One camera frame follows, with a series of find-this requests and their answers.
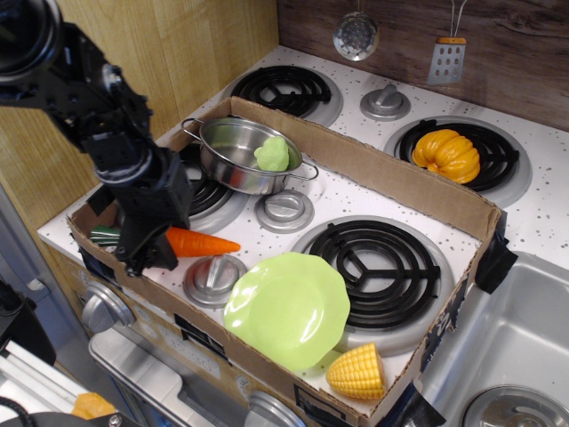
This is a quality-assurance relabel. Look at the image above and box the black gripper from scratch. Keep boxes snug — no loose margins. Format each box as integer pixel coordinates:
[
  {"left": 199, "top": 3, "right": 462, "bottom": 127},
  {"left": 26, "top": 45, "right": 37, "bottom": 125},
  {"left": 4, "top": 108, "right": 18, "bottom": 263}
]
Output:
[{"left": 100, "top": 147, "right": 192, "bottom": 277}]

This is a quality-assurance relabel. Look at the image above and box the orange toy carrot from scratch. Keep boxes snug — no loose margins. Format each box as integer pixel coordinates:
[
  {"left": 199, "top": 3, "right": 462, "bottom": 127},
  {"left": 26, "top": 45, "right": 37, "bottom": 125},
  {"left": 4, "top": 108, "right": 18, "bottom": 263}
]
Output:
[{"left": 90, "top": 225, "right": 242, "bottom": 259}]

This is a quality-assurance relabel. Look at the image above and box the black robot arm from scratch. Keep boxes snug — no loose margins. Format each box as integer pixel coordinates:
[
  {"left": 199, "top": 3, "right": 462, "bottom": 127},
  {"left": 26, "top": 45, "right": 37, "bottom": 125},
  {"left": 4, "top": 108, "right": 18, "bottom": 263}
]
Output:
[{"left": 1, "top": 1, "right": 193, "bottom": 276}]

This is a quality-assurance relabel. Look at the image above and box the light green plastic plate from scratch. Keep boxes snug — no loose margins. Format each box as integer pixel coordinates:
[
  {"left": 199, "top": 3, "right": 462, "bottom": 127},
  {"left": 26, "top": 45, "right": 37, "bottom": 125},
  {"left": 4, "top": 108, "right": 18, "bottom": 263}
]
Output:
[{"left": 223, "top": 252, "right": 350, "bottom": 372}]

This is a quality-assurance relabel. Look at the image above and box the silver front stove knob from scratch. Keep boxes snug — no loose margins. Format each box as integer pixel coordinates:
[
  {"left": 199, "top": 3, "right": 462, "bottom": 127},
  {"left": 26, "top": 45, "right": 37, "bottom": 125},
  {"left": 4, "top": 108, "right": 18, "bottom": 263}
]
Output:
[{"left": 183, "top": 254, "right": 247, "bottom": 309}]

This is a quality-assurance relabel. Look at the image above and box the silver stove knob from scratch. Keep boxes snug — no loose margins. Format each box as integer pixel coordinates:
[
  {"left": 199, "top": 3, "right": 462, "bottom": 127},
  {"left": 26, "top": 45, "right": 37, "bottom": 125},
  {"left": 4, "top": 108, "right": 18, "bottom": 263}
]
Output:
[
  {"left": 183, "top": 254, "right": 247, "bottom": 309},
  {"left": 360, "top": 84, "right": 411, "bottom": 122},
  {"left": 255, "top": 189, "right": 315, "bottom": 234}
]

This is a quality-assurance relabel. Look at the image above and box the silver left oven knob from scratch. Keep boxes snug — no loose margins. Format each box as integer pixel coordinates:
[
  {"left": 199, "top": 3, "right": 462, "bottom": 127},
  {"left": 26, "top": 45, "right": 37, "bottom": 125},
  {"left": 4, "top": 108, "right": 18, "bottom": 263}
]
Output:
[{"left": 81, "top": 281, "right": 135, "bottom": 334}]

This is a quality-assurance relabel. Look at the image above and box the silver oven knob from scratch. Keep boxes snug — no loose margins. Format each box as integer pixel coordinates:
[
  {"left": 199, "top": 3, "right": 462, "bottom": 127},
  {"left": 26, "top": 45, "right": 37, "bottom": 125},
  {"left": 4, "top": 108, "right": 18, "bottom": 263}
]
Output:
[
  {"left": 244, "top": 391, "right": 306, "bottom": 427},
  {"left": 81, "top": 281, "right": 135, "bottom": 334}
]

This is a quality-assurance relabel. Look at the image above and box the front left black burner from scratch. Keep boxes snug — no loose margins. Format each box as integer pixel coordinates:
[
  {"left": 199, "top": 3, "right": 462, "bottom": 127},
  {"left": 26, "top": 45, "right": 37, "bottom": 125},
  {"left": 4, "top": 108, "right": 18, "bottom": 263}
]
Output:
[{"left": 180, "top": 143, "right": 232, "bottom": 220}]

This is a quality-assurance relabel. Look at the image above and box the black burner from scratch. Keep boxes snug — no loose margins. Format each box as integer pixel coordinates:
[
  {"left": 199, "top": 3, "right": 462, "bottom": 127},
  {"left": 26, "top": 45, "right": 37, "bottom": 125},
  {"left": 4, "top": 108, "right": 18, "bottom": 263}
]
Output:
[
  {"left": 228, "top": 66, "right": 332, "bottom": 117},
  {"left": 398, "top": 119, "right": 521, "bottom": 193},
  {"left": 180, "top": 143, "right": 232, "bottom": 220},
  {"left": 308, "top": 219, "right": 442, "bottom": 330}
]

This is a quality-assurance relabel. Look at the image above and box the small steel pot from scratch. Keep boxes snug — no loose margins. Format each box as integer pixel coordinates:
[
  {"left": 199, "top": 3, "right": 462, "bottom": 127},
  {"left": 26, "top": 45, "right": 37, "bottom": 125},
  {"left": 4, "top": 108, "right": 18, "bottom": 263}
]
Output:
[{"left": 180, "top": 117, "right": 319, "bottom": 195}]

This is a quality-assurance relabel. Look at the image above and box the silver centre stove knob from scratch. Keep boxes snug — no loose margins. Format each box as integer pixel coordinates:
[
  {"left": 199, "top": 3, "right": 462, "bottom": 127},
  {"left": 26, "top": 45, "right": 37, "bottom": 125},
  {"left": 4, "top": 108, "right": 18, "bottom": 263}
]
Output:
[{"left": 255, "top": 189, "right": 315, "bottom": 234}]

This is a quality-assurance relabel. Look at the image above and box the orange object bottom left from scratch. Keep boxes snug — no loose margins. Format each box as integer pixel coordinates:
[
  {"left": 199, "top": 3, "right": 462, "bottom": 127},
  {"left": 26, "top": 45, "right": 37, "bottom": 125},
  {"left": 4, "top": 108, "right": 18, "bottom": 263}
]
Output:
[{"left": 71, "top": 392, "right": 116, "bottom": 420}]

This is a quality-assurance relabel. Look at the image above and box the green toy broccoli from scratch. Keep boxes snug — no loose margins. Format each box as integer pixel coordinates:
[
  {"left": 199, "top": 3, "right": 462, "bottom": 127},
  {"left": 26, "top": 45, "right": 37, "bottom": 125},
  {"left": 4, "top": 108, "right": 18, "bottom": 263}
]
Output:
[{"left": 253, "top": 136, "right": 290, "bottom": 172}]

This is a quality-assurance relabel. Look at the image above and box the silver right oven knob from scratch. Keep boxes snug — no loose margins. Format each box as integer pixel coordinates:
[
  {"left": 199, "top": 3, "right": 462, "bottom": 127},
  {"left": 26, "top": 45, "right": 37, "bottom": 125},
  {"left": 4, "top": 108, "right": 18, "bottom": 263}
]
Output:
[{"left": 244, "top": 391, "right": 306, "bottom": 427}]

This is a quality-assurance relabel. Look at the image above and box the cardboard fence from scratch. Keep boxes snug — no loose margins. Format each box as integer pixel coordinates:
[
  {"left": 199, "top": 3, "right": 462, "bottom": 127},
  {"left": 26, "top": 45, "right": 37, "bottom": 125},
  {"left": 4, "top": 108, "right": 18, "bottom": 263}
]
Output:
[{"left": 68, "top": 97, "right": 503, "bottom": 426}]

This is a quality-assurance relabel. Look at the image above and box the back left black burner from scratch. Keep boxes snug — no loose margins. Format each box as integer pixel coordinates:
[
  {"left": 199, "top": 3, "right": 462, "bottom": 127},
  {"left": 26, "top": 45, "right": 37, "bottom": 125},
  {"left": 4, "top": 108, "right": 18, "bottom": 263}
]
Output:
[{"left": 228, "top": 66, "right": 332, "bottom": 117}]

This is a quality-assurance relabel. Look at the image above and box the yellow toy corn cob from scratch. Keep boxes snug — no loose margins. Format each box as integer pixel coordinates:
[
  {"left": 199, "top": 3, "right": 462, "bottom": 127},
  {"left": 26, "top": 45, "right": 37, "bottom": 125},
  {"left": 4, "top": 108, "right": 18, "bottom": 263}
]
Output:
[{"left": 325, "top": 342, "right": 387, "bottom": 400}]

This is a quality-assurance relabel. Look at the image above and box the front right black burner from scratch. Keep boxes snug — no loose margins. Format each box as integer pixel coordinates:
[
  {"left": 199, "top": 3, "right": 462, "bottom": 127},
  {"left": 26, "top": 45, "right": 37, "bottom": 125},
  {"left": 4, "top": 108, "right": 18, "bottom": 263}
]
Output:
[{"left": 308, "top": 219, "right": 442, "bottom": 330}]

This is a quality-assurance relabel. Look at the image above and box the silver back stove knob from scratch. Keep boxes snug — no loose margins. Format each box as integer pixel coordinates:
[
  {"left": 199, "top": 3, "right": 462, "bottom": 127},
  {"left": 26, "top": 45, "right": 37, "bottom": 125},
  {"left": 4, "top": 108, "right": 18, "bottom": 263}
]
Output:
[{"left": 360, "top": 84, "right": 411, "bottom": 122}]

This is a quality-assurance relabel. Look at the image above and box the hanging metal strainer ladle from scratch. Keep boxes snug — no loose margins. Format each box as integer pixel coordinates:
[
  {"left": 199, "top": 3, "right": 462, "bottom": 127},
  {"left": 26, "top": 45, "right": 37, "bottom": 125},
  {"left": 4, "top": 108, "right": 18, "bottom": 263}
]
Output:
[{"left": 333, "top": 1, "right": 380, "bottom": 62}]

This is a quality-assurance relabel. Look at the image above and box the orange toy pumpkin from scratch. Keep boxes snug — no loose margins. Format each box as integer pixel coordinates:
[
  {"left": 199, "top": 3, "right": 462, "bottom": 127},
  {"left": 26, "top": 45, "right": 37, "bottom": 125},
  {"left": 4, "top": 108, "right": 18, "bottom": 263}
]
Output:
[{"left": 412, "top": 129, "right": 481, "bottom": 184}]

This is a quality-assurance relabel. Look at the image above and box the back right black burner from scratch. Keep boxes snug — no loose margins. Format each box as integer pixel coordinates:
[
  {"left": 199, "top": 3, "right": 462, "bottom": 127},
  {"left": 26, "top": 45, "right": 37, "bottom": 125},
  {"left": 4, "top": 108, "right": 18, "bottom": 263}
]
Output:
[{"left": 398, "top": 119, "right": 521, "bottom": 193}]

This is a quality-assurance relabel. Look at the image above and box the hanging metal spatula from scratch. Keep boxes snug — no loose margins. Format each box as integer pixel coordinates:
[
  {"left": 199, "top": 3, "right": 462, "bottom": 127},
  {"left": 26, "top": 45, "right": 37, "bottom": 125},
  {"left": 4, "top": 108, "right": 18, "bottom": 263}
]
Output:
[{"left": 427, "top": 0, "right": 469, "bottom": 85}]

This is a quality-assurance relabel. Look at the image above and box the metal sink basin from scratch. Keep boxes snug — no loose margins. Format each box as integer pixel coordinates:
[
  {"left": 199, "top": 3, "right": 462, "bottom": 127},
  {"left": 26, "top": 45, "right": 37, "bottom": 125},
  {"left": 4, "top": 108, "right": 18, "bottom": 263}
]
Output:
[{"left": 420, "top": 253, "right": 568, "bottom": 426}]

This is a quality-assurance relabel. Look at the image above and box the silver oven door handle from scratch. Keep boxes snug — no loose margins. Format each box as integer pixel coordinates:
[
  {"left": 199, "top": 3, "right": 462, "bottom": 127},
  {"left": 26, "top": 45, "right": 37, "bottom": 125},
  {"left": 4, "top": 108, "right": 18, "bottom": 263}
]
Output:
[{"left": 89, "top": 329, "right": 247, "bottom": 426}]

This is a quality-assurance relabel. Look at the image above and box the black cable bottom left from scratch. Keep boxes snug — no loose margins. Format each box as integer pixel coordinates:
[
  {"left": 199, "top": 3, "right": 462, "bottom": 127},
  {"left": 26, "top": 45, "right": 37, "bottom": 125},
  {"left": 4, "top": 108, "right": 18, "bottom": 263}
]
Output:
[{"left": 0, "top": 397, "right": 35, "bottom": 427}]

